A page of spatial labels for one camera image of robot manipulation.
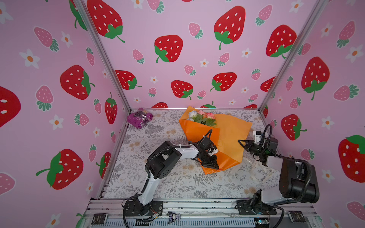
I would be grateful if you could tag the purple plastic snack bag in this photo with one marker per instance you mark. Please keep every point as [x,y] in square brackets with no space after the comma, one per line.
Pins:
[140,118]

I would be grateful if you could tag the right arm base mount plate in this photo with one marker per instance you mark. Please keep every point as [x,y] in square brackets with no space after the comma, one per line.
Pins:
[247,207]

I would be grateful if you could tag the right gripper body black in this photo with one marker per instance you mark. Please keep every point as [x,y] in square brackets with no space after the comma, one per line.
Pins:
[255,149]

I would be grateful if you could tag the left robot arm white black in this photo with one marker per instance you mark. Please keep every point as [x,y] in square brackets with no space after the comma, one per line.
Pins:
[159,164]

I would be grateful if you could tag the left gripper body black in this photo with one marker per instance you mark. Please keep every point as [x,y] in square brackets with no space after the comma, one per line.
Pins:
[208,160]

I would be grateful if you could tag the orange wrapping paper sheet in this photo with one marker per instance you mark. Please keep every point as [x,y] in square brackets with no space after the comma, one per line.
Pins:
[225,135]

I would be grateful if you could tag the black label plate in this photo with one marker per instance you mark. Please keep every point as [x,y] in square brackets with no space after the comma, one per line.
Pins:
[296,217]
[99,219]

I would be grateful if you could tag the fake pink rose stem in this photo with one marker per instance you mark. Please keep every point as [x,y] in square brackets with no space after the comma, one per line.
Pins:
[209,119]

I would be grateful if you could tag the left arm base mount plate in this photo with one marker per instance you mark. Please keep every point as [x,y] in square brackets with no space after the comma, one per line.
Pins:
[136,209]

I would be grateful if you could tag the fake pale rose stem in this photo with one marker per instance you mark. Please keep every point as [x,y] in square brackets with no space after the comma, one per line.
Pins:
[201,116]

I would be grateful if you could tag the right black label plate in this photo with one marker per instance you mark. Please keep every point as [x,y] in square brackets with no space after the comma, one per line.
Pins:
[296,217]

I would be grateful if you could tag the left black label plate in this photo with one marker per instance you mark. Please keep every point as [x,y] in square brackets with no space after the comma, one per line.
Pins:
[99,219]

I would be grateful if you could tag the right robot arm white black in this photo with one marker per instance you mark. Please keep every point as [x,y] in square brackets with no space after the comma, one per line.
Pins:
[297,181]

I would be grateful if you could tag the white ribbon strip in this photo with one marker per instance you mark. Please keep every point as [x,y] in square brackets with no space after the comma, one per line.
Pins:
[258,168]

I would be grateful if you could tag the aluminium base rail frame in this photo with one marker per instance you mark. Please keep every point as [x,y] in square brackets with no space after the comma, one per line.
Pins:
[195,213]

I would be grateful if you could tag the small purple figure charm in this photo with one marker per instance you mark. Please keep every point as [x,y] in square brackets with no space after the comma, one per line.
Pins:
[173,217]

